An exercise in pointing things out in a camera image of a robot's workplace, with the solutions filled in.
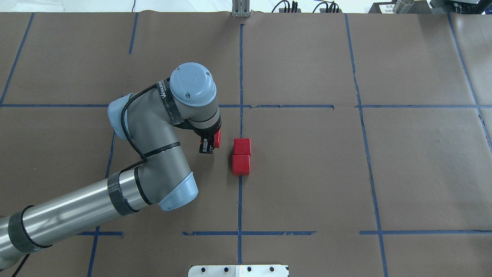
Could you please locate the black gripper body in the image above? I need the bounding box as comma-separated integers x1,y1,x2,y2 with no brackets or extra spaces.
193,121,222,140

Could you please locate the red cube block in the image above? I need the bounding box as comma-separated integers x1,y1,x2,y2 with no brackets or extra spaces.
233,137,251,155
232,154,251,176
214,129,221,149

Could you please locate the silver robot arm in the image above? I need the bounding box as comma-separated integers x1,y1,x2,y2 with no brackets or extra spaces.
0,62,221,270

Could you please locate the steel cup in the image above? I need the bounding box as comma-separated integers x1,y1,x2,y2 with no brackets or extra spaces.
392,0,415,14

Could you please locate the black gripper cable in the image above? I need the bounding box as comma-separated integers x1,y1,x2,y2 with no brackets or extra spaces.
120,79,171,162

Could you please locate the aluminium frame post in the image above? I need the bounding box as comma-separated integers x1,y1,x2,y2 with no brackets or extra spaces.
231,0,251,18

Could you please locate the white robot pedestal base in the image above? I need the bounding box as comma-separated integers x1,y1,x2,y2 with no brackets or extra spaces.
188,264,290,277

